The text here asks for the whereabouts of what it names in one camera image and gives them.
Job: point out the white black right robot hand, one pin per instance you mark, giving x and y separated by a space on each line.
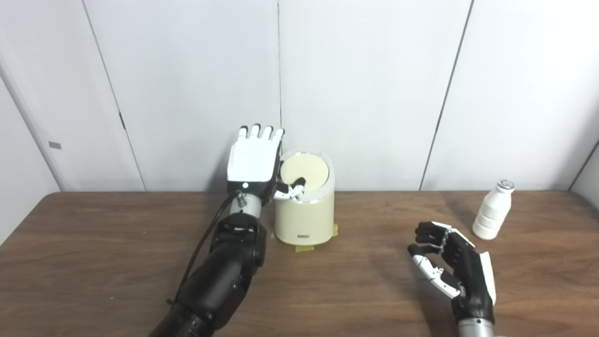
470 276

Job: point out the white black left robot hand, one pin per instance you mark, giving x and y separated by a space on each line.
250 161

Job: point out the cream round bin lid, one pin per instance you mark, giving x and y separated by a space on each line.
314 167

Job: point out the small white plastic bottle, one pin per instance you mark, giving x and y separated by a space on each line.
491 210

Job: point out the cream-colored bin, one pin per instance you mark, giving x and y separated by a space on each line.
304 220

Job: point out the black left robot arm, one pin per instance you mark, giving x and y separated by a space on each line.
220 281

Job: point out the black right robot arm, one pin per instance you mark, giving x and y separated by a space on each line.
476 330

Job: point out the grey wall label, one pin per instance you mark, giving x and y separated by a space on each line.
54 145

